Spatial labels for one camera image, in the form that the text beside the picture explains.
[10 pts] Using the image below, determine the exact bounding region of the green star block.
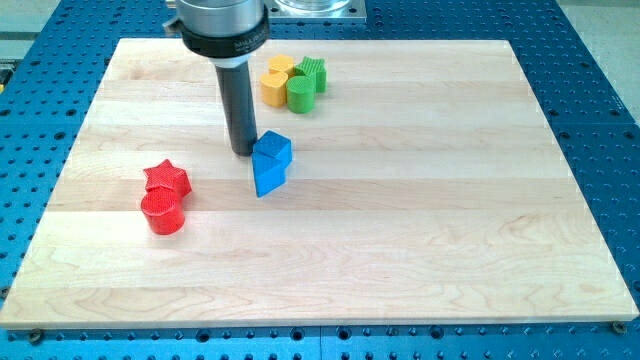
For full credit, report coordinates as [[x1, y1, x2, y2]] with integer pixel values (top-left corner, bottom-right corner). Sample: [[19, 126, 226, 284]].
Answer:
[[294, 56, 327, 93]]

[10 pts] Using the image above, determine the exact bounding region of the red cylinder block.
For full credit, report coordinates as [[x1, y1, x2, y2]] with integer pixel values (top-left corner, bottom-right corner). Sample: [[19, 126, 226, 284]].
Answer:
[[141, 188, 185, 235]]

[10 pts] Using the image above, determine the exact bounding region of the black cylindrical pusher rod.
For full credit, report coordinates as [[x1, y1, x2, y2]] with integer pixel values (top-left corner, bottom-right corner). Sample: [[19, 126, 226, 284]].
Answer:
[[215, 62, 257, 156]]

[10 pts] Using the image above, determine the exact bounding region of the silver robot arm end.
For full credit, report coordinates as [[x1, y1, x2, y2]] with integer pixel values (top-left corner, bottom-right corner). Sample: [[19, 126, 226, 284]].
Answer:
[[163, 0, 270, 69]]

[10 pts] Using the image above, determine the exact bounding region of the right board corner screw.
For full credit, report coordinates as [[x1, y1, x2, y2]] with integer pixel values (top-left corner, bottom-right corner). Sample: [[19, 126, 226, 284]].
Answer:
[[611, 321, 627, 335]]

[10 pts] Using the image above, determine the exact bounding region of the blue cube block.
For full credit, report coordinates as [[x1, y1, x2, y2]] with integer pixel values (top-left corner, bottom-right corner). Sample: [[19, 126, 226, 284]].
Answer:
[[253, 130, 293, 167]]

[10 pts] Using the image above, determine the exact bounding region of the board corner screw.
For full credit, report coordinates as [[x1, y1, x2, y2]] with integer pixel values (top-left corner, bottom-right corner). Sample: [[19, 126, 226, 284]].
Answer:
[[26, 329, 44, 345], [611, 321, 627, 335]]

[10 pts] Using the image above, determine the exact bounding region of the green cylinder block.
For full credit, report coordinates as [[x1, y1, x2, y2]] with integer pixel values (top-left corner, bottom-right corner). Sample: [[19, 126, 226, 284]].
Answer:
[[286, 76, 315, 114]]

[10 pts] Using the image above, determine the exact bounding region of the left board corner screw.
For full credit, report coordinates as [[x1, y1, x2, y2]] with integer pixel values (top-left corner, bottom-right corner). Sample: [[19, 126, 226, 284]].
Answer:
[[26, 329, 44, 345]]

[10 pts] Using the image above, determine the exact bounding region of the red star block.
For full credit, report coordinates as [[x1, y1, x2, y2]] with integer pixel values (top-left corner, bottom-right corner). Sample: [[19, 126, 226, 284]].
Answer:
[[143, 159, 192, 197]]

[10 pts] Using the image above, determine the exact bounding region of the wooden board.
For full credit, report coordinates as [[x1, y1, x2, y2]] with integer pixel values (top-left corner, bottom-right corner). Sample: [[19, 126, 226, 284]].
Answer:
[[1, 38, 638, 329]]

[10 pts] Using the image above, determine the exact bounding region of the blue triangle block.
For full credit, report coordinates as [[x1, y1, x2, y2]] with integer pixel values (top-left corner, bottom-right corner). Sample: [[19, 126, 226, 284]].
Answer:
[[251, 153, 286, 198]]

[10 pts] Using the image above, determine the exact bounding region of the yellow hexagon block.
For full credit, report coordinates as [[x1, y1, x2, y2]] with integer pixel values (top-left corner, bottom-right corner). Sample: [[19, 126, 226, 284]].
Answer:
[[268, 54, 295, 77]]

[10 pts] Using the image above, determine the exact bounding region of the yellow heart block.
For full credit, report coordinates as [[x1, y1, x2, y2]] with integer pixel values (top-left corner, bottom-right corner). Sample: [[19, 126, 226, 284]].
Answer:
[[259, 72, 289, 107]]

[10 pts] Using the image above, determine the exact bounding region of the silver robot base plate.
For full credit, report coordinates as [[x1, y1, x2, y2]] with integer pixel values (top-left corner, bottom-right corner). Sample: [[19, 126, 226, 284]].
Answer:
[[264, 0, 367, 23]]

